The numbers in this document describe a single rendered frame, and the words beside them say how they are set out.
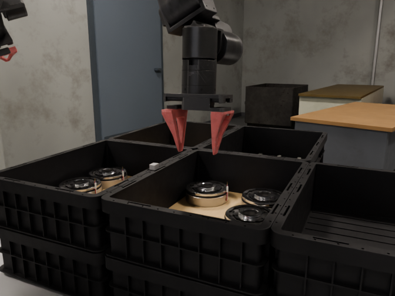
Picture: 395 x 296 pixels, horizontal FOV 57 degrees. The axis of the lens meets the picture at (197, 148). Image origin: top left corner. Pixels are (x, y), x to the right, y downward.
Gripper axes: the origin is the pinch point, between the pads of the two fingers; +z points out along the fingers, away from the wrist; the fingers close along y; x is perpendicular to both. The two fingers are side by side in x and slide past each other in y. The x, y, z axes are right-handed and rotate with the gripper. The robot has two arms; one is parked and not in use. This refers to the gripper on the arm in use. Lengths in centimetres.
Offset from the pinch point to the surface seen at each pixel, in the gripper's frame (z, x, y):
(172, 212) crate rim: 9.2, 7.5, 1.1
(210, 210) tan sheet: 17.3, -18.0, 3.4
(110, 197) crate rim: 9.0, 5.7, 13.8
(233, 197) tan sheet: 16.6, -28.0, 0.8
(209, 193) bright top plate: 14.0, -19.9, 4.4
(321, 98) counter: 1, -416, 0
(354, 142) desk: 25, -214, -34
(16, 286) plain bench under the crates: 31.9, 4.7, 38.0
